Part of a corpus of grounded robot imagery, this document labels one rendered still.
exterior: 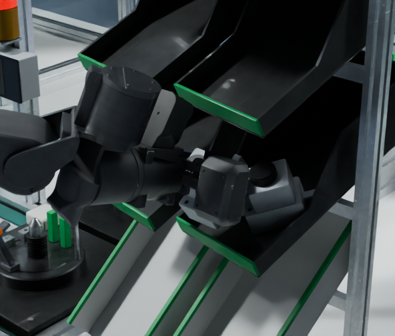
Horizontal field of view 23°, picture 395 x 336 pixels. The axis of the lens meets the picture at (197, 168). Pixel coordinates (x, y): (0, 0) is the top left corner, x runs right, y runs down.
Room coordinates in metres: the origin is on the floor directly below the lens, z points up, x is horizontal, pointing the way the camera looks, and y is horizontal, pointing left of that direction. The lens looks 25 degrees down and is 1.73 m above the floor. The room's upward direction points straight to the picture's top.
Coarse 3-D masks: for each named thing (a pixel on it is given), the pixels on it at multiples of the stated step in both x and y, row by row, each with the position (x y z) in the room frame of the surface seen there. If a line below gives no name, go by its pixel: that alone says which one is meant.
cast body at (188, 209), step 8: (200, 152) 0.94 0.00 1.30; (192, 160) 0.92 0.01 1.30; (240, 160) 0.96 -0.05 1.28; (192, 192) 0.91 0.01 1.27; (184, 200) 0.93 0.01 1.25; (192, 200) 0.92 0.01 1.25; (184, 208) 0.92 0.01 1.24; (192, 208) 0.92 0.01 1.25; (192, 216) 0.93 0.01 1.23; (208, 224) 0.91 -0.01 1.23; (216, 224) 0.91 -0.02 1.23
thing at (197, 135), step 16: (192, 128) 1.12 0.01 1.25; (208, 128) 1.11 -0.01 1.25; (224, 128) 1.03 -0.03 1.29; (176, 144) 1.10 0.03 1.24; (192, 144) 1.09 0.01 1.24; (208, 144) 1.08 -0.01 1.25; (224, 144) 1.03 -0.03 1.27; (176, 192) 0.99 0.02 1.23; (128, 208) 0.99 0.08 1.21; (144, 208) 1.01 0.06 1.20; (160, 208) 0.98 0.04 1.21; (176, 208) 0.99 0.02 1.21; (144, 224) 0.98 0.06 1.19; (160, 224) 0.97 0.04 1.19
